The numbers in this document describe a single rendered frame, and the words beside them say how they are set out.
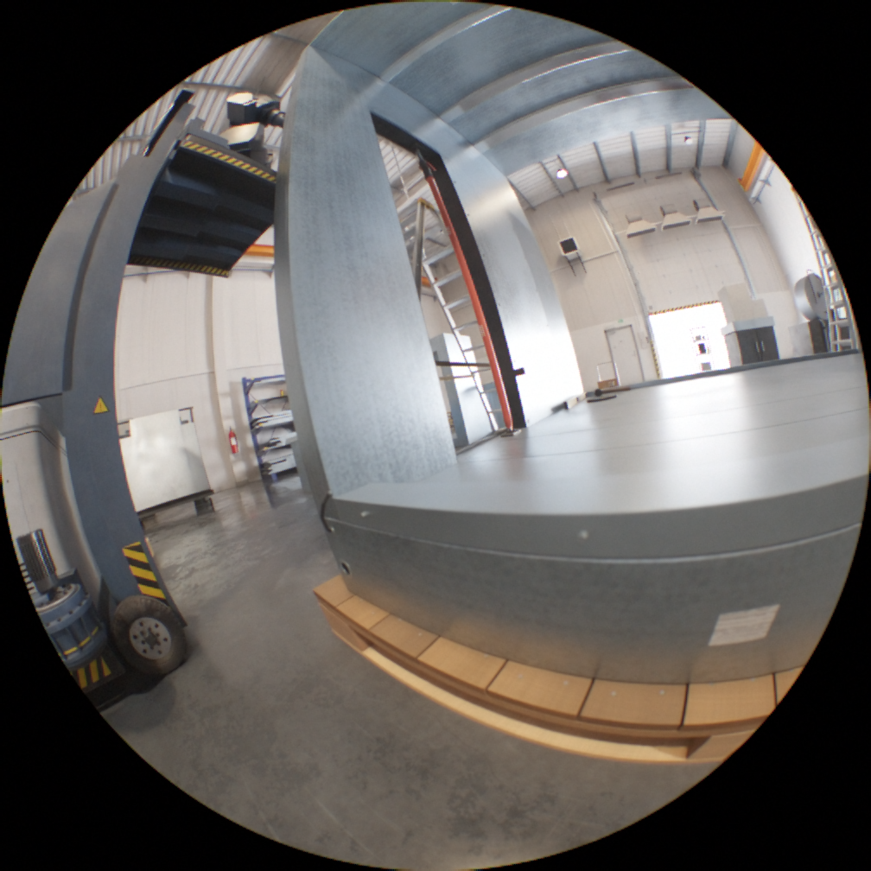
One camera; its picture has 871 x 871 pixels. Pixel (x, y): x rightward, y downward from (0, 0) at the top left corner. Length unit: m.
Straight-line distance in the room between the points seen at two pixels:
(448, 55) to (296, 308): 2.49
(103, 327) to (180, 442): 3.84
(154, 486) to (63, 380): 3.77
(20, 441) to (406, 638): 1.12
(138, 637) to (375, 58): 3.20
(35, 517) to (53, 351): 0.49
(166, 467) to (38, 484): 3.89
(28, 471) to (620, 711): 1.28
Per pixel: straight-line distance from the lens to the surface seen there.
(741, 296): 5.39
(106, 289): 1.28
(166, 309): 8.25
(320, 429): 0.55
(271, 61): 7.90
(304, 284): 0.65
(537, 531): 0.28
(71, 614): 0.82
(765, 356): 5.33
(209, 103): 8.28
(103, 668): 1.08
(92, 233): 1.45
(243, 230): 1.98
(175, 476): 4.76
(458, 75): 2.87
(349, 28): 2.60
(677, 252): 11.92
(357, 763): 0.62
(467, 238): 1.55
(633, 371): 10.86
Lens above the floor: 0.53
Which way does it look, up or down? 5 degrees down
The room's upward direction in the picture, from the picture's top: 13 degrees counter-clockwise
